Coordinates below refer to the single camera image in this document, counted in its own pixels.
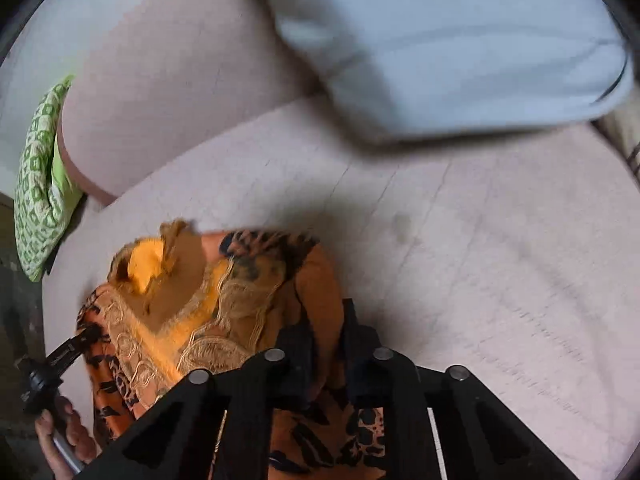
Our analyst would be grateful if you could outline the orange black floral garment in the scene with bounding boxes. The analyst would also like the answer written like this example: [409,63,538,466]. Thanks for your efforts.
[77,220,386,479]

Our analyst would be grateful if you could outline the person's left hand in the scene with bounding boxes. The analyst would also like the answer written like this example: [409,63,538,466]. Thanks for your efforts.
[35,396,100,480]

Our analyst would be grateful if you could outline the green white patterned cloth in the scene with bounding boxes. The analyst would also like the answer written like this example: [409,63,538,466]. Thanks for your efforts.
[14,76,82,283]

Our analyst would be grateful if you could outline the beige striped pillow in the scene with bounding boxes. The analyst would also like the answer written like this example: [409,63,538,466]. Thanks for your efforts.
[596,96,640,180]

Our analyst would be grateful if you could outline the pink bolster cushion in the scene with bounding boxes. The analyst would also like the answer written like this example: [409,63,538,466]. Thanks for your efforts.
[58,0,319,205]

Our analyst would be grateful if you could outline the light blue pillow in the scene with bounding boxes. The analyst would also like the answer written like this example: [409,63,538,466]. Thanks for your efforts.
[266,0,634,140]

